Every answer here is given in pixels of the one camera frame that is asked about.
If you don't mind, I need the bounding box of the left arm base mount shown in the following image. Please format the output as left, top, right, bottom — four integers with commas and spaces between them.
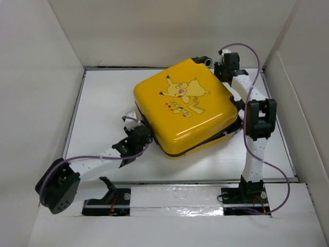
82, 177, 131, 217

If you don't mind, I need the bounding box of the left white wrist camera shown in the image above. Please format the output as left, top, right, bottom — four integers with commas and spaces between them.
122, 111, 140, 130

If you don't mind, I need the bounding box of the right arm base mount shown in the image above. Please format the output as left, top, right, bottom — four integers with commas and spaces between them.
217, 176, 270, 216

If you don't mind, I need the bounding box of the metal rail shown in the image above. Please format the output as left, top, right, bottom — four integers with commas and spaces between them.
113, 180, 240, 186

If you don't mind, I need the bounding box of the yellow hard-shell suitcase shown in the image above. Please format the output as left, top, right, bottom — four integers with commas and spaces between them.
134, 56, 242, 157

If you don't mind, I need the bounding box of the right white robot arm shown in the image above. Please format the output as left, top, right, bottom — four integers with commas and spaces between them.
214, 49, 277, 204

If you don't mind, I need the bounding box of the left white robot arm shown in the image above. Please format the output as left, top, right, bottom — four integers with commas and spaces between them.
35, 126, 152, 215

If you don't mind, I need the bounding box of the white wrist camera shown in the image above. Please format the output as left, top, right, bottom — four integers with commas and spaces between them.
218, 49, 231, 56
122, 111, 140, 130

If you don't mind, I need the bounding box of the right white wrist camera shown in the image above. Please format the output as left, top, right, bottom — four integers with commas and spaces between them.
218, 49, 231, 56

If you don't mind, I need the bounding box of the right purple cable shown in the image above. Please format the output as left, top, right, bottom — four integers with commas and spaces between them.
218, 43, 291, 215

